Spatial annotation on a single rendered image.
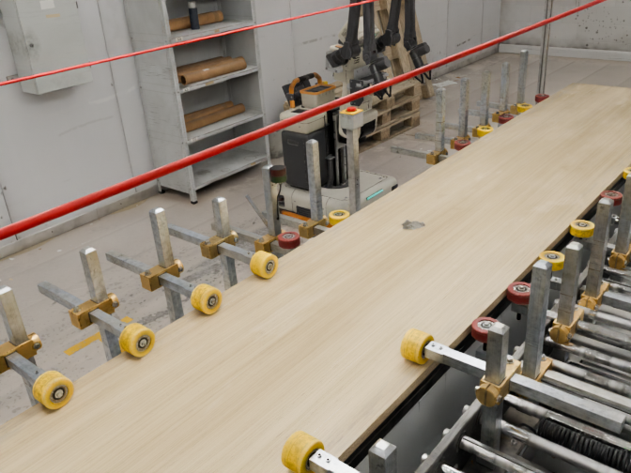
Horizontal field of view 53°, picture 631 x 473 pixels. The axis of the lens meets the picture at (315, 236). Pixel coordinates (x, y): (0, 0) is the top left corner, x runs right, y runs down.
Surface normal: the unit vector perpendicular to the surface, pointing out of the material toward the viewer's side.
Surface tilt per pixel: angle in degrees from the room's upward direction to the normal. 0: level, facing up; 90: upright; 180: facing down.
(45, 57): 90
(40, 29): 90
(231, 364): 0
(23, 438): 0
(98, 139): 90
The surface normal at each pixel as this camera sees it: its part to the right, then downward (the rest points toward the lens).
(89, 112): 0.77, 0.24
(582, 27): -0.63, 0.38
